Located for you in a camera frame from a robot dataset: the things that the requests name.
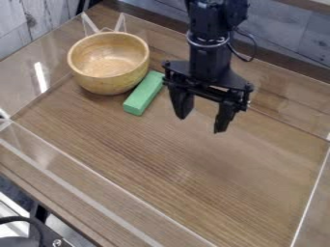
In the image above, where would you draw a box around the green rectangular stick block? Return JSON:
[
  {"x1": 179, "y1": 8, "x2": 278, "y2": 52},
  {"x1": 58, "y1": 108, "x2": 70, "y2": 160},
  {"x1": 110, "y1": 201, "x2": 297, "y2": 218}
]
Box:
[{"x1": 123, "y1": 70, "x2": 164, "y2": 116}]

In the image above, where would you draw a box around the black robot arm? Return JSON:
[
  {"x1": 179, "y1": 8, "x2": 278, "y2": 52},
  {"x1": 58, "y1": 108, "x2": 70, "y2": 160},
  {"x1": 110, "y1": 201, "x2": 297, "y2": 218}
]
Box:
[{"x1": 163, "y1": 0, "x2": 254, "y2": 133}]

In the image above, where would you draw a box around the wooden bowl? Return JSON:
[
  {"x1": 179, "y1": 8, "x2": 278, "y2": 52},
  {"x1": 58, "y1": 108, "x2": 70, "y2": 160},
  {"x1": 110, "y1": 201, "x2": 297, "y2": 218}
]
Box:
[{"x1": 67, "y1": 32, "x2": 150, "y2": 96}]

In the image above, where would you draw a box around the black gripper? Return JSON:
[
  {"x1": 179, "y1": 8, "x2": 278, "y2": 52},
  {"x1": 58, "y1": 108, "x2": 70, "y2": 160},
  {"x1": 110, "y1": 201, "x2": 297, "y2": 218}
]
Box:
[{"x1": 163, "y1": 31, "x2": 254, "y2": 133}]

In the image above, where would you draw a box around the clear acrylic tray wall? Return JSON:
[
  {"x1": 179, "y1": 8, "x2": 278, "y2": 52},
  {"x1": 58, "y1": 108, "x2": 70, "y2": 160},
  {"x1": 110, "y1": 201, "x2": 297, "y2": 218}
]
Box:
[{"x1": 0, "y1": 19, "x2": 330, "y2": 247}]

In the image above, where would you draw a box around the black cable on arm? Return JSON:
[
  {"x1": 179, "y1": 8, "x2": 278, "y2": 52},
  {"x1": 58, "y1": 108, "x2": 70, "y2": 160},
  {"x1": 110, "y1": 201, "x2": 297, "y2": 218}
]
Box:
[{"x1": 226, "y1": 28, "x2": 259, "y2": 64}]

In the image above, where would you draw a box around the black cable lower left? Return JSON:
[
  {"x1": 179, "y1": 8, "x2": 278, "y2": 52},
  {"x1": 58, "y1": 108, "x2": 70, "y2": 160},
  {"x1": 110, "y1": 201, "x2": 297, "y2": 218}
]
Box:
[{"x1": 0, "y1": 215, "x2": 44, "y2": 247}]

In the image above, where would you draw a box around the black table leg bracket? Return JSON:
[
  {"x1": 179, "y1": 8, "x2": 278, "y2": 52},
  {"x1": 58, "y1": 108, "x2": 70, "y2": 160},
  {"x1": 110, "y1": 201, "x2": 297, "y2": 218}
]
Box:
[{"x1": 28, "y1": 203, "x2": 74, "y2": 247}]

